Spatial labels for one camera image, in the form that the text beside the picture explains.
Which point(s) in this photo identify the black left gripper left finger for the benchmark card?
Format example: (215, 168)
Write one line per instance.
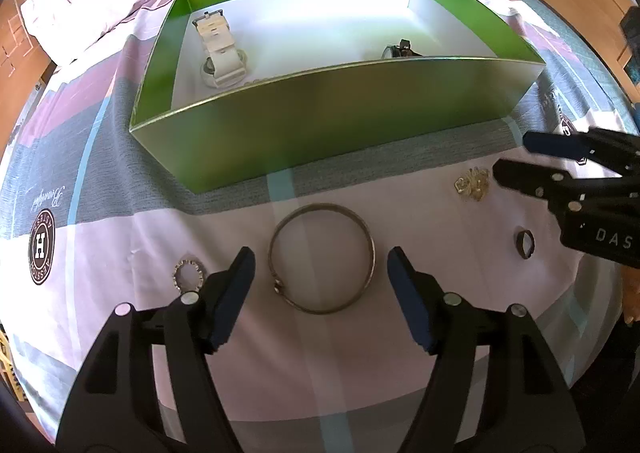
(223, 295)

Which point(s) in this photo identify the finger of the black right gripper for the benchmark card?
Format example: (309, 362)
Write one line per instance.
(564, 192)
(575, 145)

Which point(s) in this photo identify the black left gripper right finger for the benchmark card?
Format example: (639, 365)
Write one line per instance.
(421, 300)

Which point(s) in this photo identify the large silver bangle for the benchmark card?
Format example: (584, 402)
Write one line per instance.
(321, 257)

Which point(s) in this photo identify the gold brooch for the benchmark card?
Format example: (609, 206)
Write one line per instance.
(474, 184)

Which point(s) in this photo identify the black wrist watch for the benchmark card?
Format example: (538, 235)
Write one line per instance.
(401, 50)

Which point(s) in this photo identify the green cardboard box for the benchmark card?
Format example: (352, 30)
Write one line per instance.
(317, 85)

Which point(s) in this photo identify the white wrist watch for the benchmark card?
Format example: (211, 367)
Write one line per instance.
(224, 65)

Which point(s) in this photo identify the wooden headboard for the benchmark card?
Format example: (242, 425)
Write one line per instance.
(22, 63)

